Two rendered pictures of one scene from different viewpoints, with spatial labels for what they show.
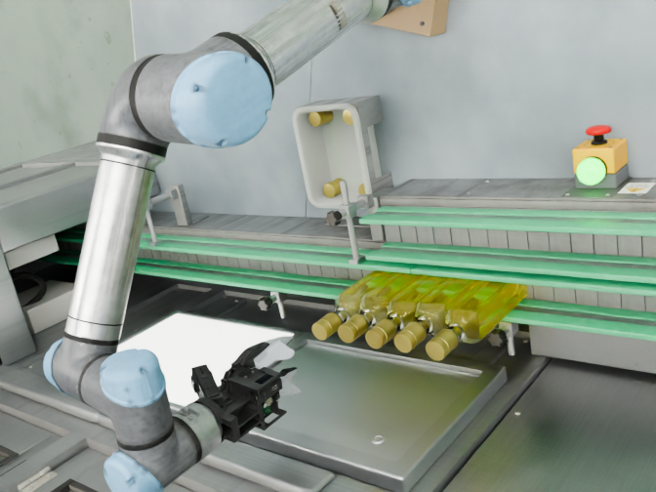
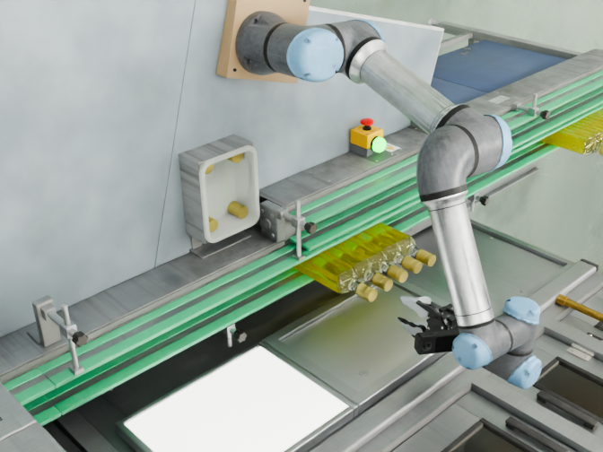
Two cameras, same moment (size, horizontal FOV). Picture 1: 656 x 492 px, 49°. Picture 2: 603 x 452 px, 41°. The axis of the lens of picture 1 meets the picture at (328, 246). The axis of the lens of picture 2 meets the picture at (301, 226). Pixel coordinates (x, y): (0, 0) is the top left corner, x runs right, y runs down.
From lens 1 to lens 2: 2.14 m
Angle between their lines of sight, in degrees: 77
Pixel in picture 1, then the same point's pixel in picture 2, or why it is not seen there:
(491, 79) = (306, 105)
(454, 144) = (281, 155)
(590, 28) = not seen: hidden behind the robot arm
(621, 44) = not seen: hidden behind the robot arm
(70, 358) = (496, 333)
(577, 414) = (424, 269)
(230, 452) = (422, 385)
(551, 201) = (376, 167)
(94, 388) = (520, 331)
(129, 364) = (528, 302)
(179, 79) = (504, 134)
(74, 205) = not seen: outside the picture
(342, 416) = (403, 334)
